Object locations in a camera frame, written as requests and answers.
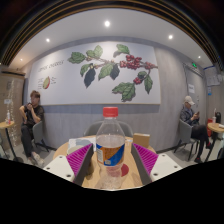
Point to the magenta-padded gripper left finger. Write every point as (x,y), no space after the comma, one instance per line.
(56,166)

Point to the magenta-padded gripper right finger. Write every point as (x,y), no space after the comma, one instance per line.
(166,166)

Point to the clear red-capped drink bottle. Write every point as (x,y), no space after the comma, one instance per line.
(110,146)

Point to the dark mug with white inside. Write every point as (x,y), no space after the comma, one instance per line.
(75,148)

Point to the brown cardboard box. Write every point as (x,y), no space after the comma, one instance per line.
(141,140)

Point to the flat round red coaster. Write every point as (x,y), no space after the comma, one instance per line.
(125,170)

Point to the person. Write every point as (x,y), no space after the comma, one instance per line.
(31,116)
(191,121)

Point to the grey chair with curved back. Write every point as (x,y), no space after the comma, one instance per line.
(91,128)

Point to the small round wooden table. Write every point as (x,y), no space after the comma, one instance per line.
(6,125)
(216,127)

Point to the small clear bottle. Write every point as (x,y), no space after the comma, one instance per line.
(8,117)

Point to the dark flask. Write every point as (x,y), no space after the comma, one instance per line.
(218,117)

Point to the green exit sign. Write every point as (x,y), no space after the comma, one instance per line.
(194,65)

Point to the recessed ceiling lights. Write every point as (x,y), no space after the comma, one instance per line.
(107,23)

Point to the coffee plant wall mural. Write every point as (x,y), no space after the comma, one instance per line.
(66,80)

